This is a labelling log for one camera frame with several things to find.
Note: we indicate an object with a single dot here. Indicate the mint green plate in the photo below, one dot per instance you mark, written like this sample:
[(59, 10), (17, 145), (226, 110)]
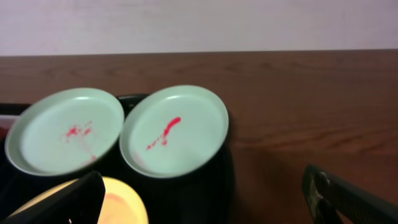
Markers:
[(65, 132), (174, 131)]

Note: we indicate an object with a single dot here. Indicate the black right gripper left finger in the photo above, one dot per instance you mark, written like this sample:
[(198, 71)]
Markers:
[(79, 202)]

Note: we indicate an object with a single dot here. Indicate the yellow plate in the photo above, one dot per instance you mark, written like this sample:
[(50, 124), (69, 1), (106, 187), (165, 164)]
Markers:
[(121, 203)]

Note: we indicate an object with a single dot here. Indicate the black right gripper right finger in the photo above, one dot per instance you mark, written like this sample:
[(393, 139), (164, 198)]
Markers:
[(329, 196)]

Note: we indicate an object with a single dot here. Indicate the round black tray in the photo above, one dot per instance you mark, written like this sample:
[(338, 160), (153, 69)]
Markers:
[(202, 196)]

